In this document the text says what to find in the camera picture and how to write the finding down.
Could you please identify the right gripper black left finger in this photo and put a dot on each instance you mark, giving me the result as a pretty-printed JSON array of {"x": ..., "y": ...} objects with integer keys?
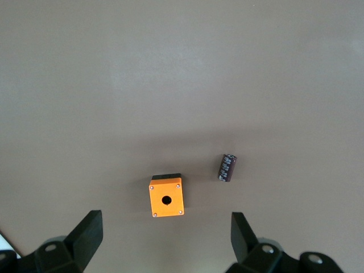
[{"x": 85, "y": 236}]

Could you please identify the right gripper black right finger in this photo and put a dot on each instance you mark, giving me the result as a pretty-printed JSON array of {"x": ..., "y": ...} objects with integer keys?
[{"x": 244, "y": 244}]

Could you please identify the orange button box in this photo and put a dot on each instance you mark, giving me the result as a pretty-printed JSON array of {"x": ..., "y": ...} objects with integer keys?
[{"x": 159, "y": 199}]

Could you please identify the small black terminal block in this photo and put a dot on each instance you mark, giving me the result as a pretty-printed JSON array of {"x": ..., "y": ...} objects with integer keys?
[{"x": 227, "y": 169}]

